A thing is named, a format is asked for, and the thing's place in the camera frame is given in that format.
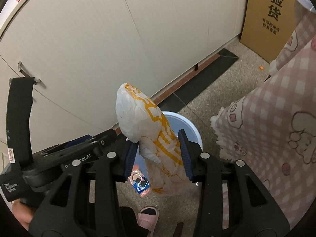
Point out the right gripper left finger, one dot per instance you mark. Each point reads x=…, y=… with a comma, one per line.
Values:
x=79, y=183

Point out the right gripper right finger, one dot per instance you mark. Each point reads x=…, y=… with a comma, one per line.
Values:
x=233, y=201

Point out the blue snack wrapper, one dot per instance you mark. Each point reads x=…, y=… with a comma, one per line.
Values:
x=139, y=182

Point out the white orange paper bag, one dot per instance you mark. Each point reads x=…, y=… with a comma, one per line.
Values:
x=143, y=122

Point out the blue plastic trash bin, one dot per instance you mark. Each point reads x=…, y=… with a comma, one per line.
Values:
x=177, y=122

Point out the person's left hand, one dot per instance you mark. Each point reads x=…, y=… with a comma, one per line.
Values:
x=23, y=213

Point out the pink slipper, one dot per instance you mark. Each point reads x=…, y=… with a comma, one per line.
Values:
x=147, y=218

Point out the pink checked table skirt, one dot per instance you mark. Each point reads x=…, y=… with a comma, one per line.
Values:
x=272, y=128

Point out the white low cabinet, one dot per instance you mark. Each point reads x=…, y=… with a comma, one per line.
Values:
x=81, y=51

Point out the brown cardboard box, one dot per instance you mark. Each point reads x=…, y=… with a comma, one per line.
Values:
x=268, y=26

